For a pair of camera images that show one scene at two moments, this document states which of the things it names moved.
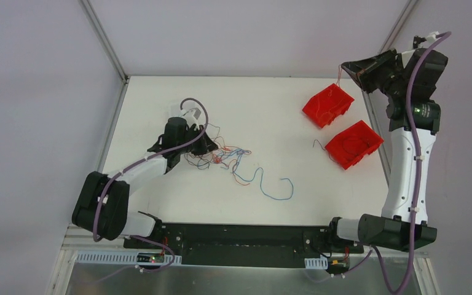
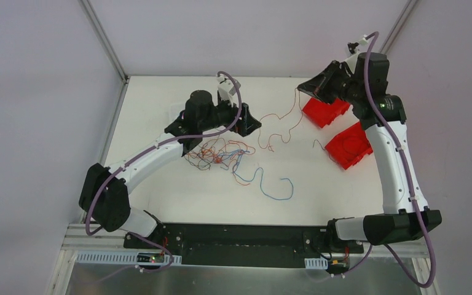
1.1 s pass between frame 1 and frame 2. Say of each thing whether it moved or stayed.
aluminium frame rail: stayed
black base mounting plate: stayed
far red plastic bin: stayed
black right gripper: moved
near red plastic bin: stayed
